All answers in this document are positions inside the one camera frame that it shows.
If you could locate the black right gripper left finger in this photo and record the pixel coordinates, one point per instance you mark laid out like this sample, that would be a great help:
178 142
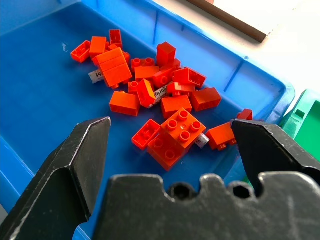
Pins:
50 190

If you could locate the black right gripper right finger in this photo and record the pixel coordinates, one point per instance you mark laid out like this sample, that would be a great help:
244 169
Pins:
270 150

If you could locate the green plastic bin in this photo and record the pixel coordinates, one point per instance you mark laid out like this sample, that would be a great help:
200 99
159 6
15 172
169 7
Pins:
307 130

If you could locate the orange four-stud toy brick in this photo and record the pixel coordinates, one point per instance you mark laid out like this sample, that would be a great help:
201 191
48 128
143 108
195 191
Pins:
183 125

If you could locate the blue plastic tray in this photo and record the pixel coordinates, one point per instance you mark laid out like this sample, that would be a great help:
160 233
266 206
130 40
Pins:
50 100

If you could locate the orange stacked toy bricks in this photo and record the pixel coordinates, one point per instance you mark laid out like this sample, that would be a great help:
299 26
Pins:
113 67

